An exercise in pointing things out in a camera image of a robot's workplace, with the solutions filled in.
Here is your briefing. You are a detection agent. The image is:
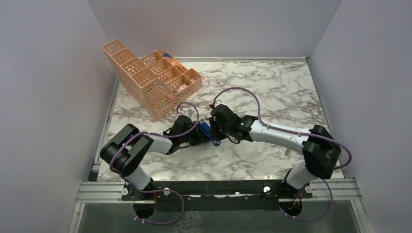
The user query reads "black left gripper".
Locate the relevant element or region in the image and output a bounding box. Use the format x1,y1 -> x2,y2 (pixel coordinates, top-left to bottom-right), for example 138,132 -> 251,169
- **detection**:
179,121 -> 210,146

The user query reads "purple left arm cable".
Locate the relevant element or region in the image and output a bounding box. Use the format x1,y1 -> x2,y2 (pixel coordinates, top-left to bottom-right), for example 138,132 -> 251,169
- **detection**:
109,101 -> 200,226

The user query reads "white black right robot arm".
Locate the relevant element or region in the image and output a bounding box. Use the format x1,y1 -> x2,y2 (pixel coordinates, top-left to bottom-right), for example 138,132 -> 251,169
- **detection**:
209,104 -> 342,198

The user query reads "blue black stapler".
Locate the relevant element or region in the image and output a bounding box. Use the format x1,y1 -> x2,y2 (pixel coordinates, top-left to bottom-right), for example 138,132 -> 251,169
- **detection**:
197,119 -> 221,147

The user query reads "peach plastic desk organizer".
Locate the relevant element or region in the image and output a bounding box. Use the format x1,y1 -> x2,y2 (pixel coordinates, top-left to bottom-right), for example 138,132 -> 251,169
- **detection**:
102,39 -> 203,120

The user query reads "colourful item in organizer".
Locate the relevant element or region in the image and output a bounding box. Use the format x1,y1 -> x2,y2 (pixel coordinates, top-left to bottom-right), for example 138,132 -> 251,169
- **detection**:
174,84 -> 187,93

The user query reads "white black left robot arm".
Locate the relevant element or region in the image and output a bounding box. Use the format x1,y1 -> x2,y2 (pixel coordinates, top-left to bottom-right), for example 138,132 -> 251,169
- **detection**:
100,115 -> 210,200

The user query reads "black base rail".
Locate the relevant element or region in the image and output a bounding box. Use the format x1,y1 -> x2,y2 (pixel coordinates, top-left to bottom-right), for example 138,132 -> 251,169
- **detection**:
121,178 -> 313,204

